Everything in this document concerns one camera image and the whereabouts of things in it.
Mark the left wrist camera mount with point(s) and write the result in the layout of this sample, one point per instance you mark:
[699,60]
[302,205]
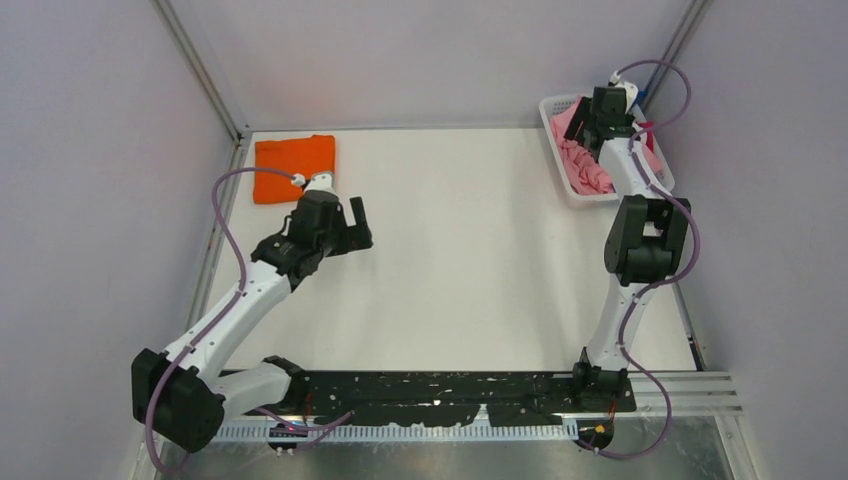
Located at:
[321,181]

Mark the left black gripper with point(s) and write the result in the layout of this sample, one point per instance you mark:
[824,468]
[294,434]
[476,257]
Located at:
[353,237]

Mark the white plastic basket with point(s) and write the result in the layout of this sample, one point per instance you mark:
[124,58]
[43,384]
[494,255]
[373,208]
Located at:
[572,199]

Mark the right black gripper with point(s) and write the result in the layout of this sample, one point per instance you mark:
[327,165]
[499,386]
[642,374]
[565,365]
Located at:
[582,115]

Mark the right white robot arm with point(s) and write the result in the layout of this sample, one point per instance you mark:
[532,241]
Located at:
[644,245]

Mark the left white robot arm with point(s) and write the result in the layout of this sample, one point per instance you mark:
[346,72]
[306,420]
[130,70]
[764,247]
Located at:
[181,393]

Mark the white slotted cable duct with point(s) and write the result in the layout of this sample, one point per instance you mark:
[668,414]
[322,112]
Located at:
[477,431]

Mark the pink t shirt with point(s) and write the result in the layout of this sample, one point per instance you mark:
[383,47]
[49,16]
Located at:
[585,176]

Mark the folded orange t shirt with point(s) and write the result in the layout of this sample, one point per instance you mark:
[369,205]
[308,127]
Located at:
[305,156]

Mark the blue t shirt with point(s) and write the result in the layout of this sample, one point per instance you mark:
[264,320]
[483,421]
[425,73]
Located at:
[637,100]

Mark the red white t shirt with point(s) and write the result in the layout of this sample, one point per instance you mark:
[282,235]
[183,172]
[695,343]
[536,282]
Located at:
[648,138]

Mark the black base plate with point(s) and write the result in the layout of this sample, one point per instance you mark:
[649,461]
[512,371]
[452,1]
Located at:
[442,398]

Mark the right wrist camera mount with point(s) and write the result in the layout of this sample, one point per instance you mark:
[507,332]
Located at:
[616,80]

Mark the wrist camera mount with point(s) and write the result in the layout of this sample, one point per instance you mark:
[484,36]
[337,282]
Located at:
[321,181]
[616,80]

